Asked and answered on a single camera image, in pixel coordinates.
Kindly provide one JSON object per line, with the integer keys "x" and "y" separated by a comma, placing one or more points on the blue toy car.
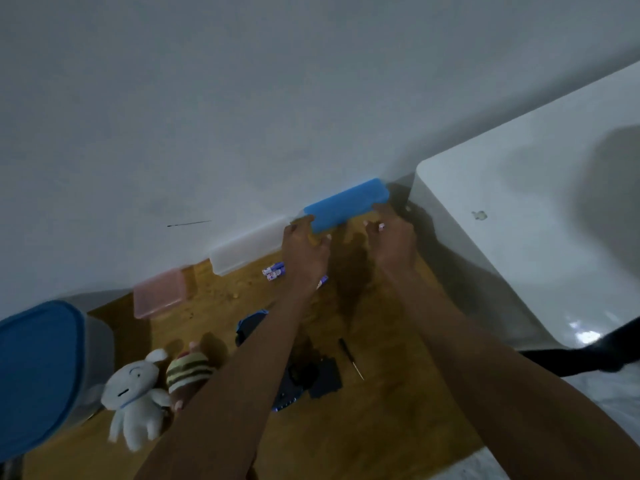
{"x": 250, "y": 327}

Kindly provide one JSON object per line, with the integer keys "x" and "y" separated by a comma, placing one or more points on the blue plastic case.
{"x": 345, "y": 204}

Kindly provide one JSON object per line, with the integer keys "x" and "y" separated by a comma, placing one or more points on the small black screwdriver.
{"x": 347, "y": 352}

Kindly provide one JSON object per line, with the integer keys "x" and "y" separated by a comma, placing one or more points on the person's right hand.
{"x": 395, "y": 244}

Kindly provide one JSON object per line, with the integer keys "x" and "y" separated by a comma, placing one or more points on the black battery cover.
{"x": 326, "y": 378}

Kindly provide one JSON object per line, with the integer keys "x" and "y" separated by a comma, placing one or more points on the person's right forearm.
{"x": 500, "y": 384}

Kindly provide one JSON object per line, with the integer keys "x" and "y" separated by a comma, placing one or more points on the brown striped plush pig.
{"x": 187, "y": 374}

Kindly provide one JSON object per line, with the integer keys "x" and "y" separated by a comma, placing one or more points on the translucent white plastic case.
{"x": 247, "y": 249}

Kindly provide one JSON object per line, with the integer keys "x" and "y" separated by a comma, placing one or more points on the white cabinet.
{"x": 530, "y": 209}

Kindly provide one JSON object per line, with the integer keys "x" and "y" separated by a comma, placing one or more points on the black stand base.
{"x": 600, "y": 352}

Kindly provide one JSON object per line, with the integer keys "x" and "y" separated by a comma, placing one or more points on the person's left hand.
{"x": 305, "y": 259}

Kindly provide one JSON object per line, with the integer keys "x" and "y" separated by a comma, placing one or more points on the blue lidded plastic container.
{"x": 40, "y": 374}

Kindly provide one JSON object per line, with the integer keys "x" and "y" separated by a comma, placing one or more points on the white plush dog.
{"x": 132, "y": 394}

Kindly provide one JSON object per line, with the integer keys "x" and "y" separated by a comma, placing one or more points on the person's left forearm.
{"x": 235, "y": 394}

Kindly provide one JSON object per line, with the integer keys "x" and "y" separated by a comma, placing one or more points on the small pink plastic case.
{"x": 160, "y": 293}

